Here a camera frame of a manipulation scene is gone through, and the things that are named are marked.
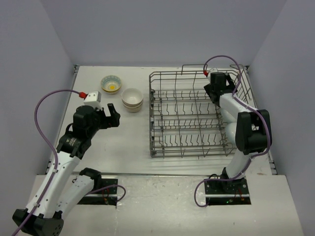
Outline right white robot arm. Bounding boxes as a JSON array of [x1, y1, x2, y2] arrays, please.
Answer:
[[204, 72, 272, 193]]

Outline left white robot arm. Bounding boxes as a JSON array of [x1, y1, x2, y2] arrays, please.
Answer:
[[12, 103, 120, 236]]

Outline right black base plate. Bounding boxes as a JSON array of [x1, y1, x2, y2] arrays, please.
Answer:
[[204, 175, 252, 206]]

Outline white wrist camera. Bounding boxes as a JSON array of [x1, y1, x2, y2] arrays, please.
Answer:
[[203, 67, 218, 79], [84, 90, 102, 110]]

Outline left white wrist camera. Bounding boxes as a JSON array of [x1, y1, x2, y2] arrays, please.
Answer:
[[84, 90, 102, 110]]

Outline grey wire dish rack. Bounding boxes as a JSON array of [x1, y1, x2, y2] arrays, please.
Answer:
[[149, 64, 258, 158]]

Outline white bowl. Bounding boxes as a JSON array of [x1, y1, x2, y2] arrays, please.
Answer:
[[225, 122, 237, 146], [220, 108, 238, 123]]

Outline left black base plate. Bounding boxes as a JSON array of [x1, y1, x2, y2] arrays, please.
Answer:
[[78, 187, 118, 206]]

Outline beige bowl brown leaf pattern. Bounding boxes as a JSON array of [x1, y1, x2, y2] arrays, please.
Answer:
[[122, 100, 143, 107]]

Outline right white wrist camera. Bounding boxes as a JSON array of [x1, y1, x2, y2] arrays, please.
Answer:
[[203, 67, 218, 79]]

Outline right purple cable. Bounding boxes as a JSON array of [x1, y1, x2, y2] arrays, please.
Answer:
[[194, 55, 271, 209]]

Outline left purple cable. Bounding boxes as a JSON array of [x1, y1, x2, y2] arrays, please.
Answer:
[[11, 88, 126, 236]]

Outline plain beige bowl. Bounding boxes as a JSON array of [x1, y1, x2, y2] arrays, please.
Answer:
[[124, 105, 142, 113]]

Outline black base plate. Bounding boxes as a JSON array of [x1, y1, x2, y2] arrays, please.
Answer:
[[204, 175, 252, 206], [78, 187, 118, 206]]

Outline white bowl front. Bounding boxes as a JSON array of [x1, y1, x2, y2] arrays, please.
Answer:
[[225, 122, 237, 146]]

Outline yellow checkered bowl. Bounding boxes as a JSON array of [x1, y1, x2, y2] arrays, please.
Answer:
[[100, 75, 123, 94]]

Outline purple cable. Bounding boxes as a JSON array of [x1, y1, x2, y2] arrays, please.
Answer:
[[11, 88, 126, 236], [194, 55, 271, 209]]

